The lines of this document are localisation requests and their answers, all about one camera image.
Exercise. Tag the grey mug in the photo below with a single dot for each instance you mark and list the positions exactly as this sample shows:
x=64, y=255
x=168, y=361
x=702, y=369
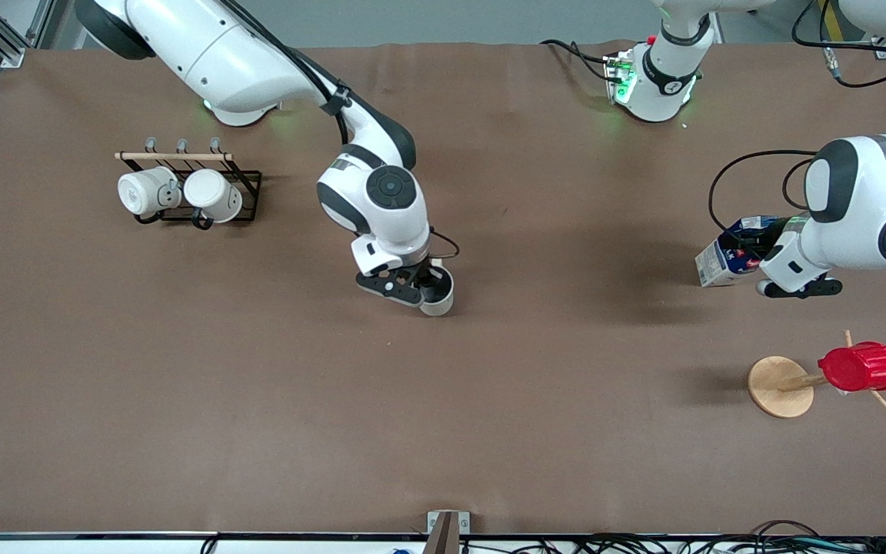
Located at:
x=439, y=306

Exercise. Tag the blue white milk carton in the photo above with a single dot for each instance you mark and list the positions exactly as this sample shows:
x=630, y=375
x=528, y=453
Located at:
x=720, y=265

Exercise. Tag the wooden mug tree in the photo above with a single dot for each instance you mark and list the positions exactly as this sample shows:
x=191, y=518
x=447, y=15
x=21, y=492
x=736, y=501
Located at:
x=777, y=388

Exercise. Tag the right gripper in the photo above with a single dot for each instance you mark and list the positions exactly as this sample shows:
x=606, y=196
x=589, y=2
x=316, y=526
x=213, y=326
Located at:
x=433, y=275

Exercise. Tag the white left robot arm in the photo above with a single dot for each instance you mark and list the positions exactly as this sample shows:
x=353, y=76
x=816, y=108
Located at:
x=858, y=200

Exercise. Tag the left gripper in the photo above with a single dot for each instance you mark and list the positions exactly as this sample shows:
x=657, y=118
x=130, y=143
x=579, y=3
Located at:
x=772, y=252

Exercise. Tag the brown post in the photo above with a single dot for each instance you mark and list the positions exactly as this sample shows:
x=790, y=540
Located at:
x=443, y=538

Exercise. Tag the red plastic cup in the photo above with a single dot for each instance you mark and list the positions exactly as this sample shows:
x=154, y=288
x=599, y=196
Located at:
x=862, y=367

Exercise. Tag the metal table edge bracket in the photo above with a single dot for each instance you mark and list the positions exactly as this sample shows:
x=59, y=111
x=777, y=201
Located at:
x=464, y=522

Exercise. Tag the white ceramic mug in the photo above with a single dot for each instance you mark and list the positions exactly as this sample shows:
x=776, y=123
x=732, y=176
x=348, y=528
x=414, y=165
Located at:
x=143, y=192
x=212, y=194

